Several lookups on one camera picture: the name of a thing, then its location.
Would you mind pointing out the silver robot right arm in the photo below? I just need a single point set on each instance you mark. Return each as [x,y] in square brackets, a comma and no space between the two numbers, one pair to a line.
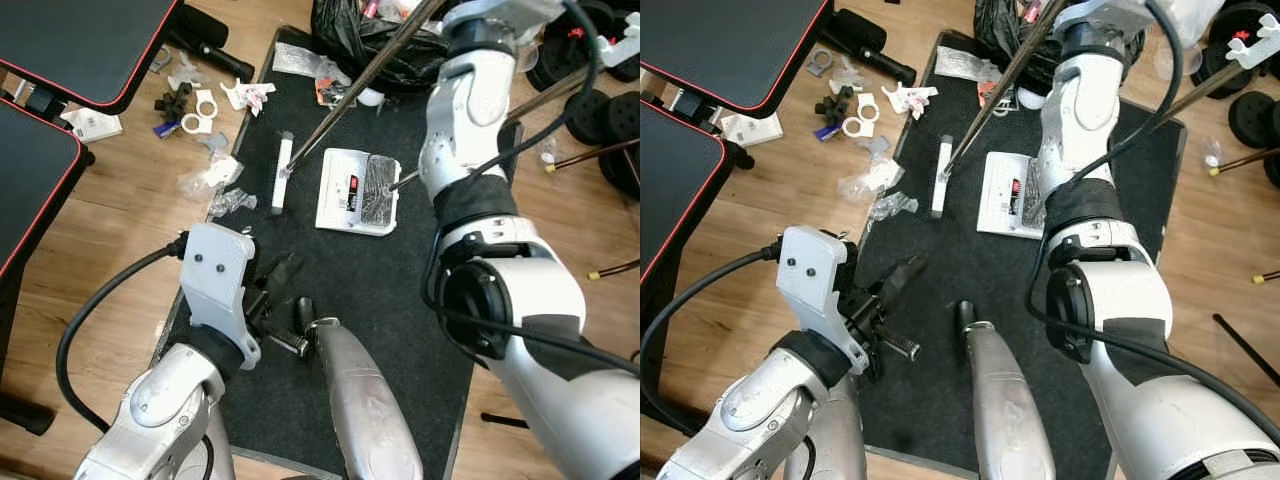
[470,110]
[1080,110]

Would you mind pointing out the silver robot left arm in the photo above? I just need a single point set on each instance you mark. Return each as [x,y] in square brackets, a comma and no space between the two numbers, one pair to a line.
[745,420]
[160,400]

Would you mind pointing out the black floor mat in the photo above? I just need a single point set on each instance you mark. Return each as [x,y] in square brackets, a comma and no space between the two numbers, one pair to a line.
[380,290]
[960,270]

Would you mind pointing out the small clear plastic bag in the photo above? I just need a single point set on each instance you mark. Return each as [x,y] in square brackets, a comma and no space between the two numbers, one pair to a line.
[893,207]
[232,203]

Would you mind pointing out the large clear plastic bag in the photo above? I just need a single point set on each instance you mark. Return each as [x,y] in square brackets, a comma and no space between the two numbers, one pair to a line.
[210,175]
[870,180]

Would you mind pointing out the white digital scale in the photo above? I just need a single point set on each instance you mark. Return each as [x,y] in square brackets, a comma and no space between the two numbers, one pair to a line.
[335,190]
[995,195]

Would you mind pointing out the crumpled silver foil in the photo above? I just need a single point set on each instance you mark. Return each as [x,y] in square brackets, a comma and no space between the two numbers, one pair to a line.
[1032,200]
[378,200]

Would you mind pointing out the grey flat piece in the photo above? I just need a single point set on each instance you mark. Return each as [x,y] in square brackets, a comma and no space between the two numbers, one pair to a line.
[875,147]
[213,145]

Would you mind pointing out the silver robot right leg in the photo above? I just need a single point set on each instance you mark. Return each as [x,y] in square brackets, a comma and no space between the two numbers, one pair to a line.
[365,400]
[1005,400]

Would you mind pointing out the small blue item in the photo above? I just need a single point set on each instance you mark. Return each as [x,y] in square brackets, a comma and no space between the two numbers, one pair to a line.
[826,132]
[165,128]

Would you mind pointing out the white wrapper with red print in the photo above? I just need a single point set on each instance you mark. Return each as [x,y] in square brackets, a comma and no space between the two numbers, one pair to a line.
[245,95]
[905,97]

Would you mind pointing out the orange and black item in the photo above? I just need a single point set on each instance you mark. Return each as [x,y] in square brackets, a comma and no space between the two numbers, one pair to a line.
[330,92]
[988,92]

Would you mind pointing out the white ball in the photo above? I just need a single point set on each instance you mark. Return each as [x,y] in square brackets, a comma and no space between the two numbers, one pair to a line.
[371,97]
[1030,98]

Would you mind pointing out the crumpled clear plastic wrap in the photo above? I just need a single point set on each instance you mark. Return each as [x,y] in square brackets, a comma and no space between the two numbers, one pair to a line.
[848,80]
[188,75]

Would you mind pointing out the white booklet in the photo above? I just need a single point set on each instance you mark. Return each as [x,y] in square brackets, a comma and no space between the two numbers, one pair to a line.
[755,130]
[95,125]

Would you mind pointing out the flat clear plastic package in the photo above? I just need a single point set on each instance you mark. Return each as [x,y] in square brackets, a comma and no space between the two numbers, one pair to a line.
[960,63]
[300,62]

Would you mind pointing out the black foam bench roller bar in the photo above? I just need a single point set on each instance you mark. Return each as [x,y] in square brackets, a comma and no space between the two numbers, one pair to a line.
[225,60]
[885,65]

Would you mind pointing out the black garbage bag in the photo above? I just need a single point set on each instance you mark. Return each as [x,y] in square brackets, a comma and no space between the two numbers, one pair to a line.
[1000,30]
[345,40]

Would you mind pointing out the thin black rod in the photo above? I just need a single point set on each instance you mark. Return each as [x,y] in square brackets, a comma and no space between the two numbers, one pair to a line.
[1248,350]
[505,420]

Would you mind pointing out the bronze rod with yellow tip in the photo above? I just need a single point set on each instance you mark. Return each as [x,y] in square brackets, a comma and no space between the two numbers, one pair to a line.
[1250,160]
[1268,275]
[615,268]
[600,152]

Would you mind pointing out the small red item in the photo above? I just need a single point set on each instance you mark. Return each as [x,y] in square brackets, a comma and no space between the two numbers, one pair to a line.
[1030,8]
[373,8]

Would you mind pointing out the black weight plate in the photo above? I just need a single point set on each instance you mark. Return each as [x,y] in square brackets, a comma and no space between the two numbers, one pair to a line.
[1250,120]
[588,118]
[625,115]
[1275,115]
[1273,172]
[622,172]

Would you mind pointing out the short black bench pad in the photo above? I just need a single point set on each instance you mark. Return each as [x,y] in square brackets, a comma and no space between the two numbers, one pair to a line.
[80,40]
[720,40]

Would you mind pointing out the long bronze metal pole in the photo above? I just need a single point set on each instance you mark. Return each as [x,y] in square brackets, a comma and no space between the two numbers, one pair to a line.
[550,95]
[1200,92]

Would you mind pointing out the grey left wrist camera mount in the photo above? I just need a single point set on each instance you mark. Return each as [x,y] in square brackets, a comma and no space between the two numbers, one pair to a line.
[810,275]
[215,270]

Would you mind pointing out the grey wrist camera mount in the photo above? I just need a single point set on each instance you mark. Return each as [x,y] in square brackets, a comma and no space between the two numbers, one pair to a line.
[510,8]
[810,275]
[1100,10]
[215,270]

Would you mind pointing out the small black bracket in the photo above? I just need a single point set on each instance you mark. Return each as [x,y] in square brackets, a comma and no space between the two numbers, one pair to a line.
[178,100]
[835,105]

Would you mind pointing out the small grey bracket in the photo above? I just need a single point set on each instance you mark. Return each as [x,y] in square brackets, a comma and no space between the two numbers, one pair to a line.
[820,65]
[162,60]

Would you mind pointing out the black bench frame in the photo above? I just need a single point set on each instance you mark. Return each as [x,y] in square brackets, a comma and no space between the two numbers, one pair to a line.
[648,410]
[25,410]

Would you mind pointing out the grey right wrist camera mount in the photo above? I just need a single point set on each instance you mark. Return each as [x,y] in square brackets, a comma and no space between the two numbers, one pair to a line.
[510,8]
[1100,10]

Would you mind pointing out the white plastic bracket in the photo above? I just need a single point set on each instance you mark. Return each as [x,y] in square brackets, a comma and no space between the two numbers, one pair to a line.
[1255,45]
[622,45]

